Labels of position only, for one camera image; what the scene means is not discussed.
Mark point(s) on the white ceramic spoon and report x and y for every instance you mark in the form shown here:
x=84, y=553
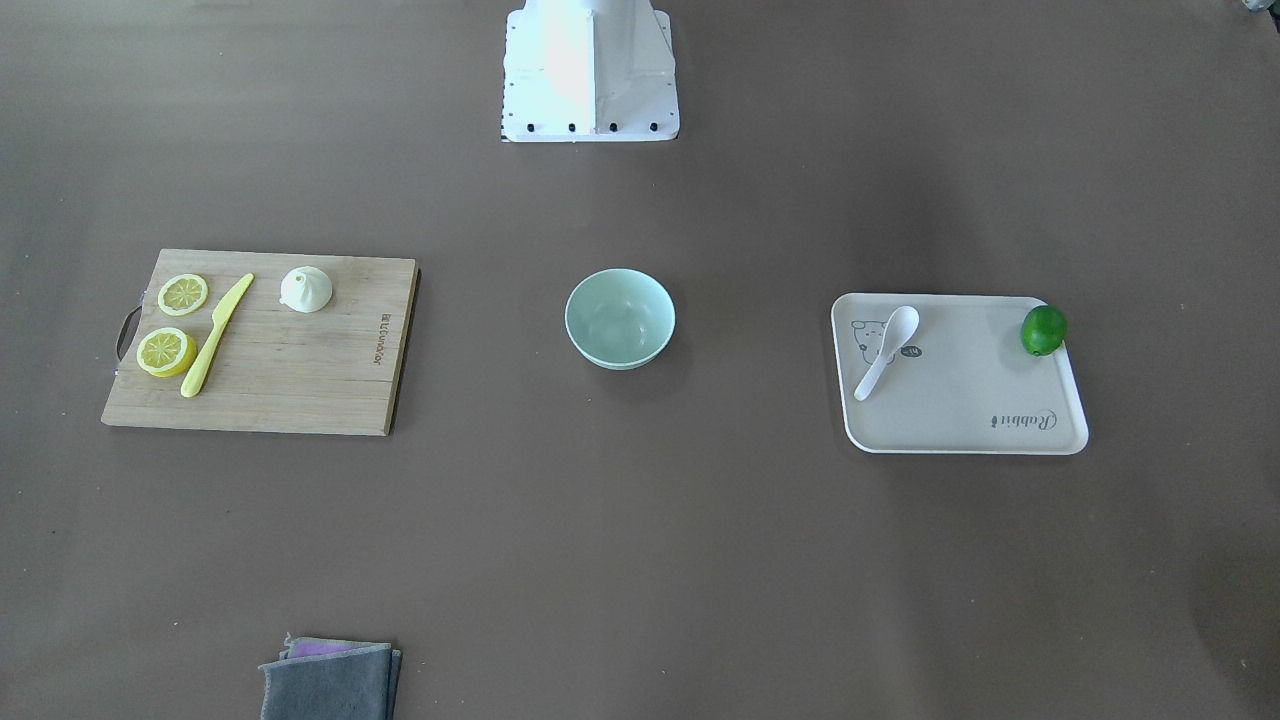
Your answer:
x=899, y=329

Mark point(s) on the light green bowl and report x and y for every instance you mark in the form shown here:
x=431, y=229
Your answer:
x=620, y=318

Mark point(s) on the bamboo cutting board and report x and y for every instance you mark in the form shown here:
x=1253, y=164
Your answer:
x=335, y=371

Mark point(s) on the beige rabbit tray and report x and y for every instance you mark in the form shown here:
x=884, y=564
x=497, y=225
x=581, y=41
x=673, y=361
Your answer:
x=962, y=385

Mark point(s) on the green lime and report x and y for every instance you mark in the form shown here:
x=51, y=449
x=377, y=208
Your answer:
x=1043, y=330

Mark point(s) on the yellow plastic knife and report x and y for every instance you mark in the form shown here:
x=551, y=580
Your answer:
x=197, y=373

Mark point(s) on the grey folded cloth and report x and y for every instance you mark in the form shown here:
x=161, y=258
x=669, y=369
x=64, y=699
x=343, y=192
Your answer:
x=321, y=678

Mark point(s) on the upper lemon slice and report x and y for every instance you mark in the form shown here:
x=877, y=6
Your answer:
x=183, y=294

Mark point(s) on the lower lemon half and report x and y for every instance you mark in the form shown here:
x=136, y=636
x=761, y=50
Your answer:
x=166, y=352

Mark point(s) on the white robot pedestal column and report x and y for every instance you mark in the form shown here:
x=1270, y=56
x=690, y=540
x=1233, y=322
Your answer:
x=589, y=71

